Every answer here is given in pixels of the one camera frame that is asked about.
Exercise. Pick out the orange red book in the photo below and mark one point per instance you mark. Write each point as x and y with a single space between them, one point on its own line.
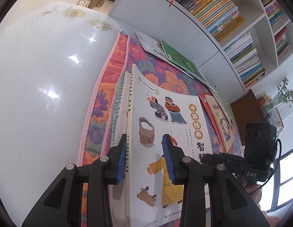
208 118

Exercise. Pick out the red and yellow box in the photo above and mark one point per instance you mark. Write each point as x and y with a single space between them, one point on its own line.
264 100

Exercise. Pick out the dark green book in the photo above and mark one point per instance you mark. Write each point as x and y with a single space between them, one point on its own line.
182 60

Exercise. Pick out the brown cardboard box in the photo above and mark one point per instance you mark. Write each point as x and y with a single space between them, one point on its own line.
96 2

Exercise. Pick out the white book with orange picture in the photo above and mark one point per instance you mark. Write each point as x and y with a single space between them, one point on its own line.
148 42

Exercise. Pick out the row of colourful shelf books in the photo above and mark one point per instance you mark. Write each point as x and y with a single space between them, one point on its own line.
219 19

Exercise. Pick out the white bookshelf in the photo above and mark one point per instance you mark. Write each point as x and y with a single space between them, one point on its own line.
208 47

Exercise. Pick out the green plant in glass vase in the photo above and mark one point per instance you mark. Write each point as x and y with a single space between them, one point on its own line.
284 92

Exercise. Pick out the white cardboard box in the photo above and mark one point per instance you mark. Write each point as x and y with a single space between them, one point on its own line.
84 3

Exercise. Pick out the white storybook with tan drawing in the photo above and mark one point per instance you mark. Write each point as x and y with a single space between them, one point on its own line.
146 104

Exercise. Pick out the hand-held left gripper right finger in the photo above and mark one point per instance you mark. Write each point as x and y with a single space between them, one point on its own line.
169 160

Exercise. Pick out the cream sailing ship book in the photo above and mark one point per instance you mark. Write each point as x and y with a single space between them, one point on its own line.
222 127

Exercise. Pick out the brown wooden cabinet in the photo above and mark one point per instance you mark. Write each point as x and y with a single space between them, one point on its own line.
245 108

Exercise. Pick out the floral printed cloth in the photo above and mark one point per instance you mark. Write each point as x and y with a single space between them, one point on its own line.
146 63

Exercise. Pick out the assorted cubby books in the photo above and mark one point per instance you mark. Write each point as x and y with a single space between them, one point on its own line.
276 14

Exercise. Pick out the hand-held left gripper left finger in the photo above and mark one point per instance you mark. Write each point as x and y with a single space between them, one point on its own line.
120 160

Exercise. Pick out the person's right hand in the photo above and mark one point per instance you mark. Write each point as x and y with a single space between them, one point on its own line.
254 194

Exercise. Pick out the black framed window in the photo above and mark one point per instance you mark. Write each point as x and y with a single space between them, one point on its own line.
278 182

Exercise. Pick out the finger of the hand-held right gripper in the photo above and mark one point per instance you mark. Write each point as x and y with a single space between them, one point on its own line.
222 157
234 165

